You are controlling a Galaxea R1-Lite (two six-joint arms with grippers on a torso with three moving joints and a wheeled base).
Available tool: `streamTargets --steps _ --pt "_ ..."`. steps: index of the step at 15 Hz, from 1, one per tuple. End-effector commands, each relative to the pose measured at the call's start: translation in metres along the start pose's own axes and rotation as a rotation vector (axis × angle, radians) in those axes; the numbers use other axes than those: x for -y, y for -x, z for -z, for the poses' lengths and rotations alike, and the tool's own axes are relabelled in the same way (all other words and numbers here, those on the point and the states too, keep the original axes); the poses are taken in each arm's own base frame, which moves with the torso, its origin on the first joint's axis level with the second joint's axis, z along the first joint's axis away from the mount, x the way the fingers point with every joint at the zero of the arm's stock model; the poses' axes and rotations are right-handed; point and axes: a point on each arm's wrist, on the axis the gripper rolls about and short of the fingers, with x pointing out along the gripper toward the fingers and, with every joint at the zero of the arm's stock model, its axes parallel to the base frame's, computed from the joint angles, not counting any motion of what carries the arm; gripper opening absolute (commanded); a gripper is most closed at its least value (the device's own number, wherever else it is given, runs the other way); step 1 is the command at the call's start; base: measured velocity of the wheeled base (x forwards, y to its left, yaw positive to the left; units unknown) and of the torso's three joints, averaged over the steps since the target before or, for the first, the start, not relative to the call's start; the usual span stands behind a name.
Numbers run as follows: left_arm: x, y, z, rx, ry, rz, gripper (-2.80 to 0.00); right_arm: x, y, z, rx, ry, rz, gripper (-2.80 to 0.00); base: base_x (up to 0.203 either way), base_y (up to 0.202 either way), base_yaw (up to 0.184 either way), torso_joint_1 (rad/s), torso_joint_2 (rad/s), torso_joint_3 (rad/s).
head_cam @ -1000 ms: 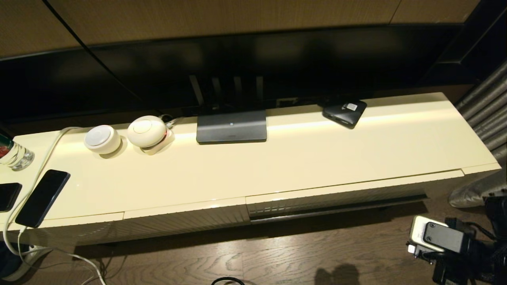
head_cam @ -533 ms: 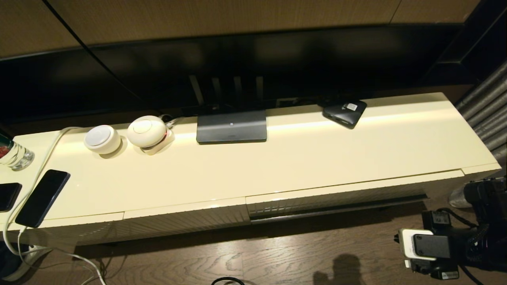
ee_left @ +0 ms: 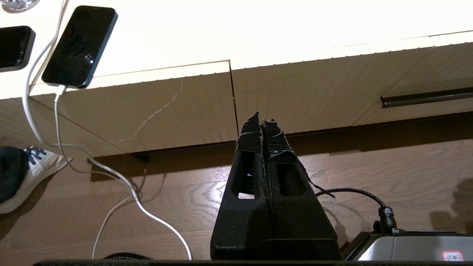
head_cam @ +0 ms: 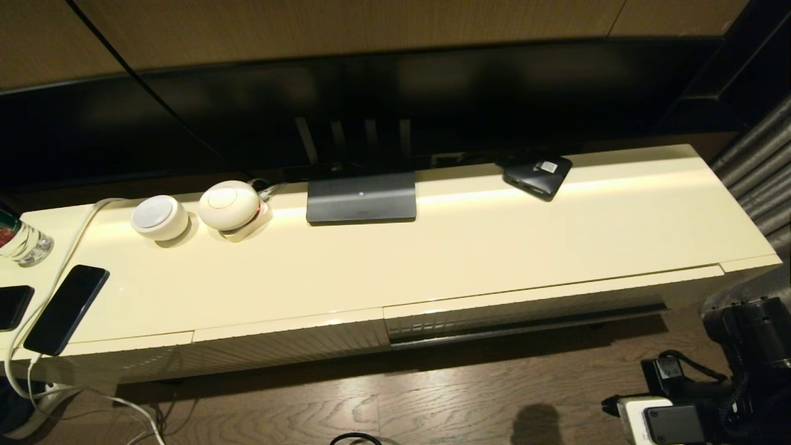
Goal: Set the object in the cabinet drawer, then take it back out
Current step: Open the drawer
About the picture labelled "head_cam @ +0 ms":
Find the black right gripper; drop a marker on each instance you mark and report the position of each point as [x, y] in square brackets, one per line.
[667, 374]

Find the grey router with antennas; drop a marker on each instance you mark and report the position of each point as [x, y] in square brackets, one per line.
[361, 201]

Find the dark navy trouser leg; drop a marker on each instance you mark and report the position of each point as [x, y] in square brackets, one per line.
[12, 405]

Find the cream white low cabinet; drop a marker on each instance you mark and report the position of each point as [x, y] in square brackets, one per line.
[371, 266]

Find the black box with white sticker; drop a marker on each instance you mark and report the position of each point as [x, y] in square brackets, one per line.
[534, 176]

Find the dark blue smartphone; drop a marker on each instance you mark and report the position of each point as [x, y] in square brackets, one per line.
[65, 309]

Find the wide cream drawer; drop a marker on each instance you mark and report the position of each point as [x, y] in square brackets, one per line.
[525, 312]

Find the small white round speaker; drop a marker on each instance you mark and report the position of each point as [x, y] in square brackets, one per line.
[159, 217]

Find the white dome shaped device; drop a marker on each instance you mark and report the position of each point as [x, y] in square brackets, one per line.
[228, 204]

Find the glass bottle with red label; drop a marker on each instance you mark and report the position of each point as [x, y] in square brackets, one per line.
[22, 242]

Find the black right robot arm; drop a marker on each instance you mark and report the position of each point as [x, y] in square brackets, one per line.
[760, 346]

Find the black smartphone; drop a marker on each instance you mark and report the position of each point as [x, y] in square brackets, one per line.
[11, 306]

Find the white dock under dome device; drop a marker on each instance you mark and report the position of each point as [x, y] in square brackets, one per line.
[257, 224]

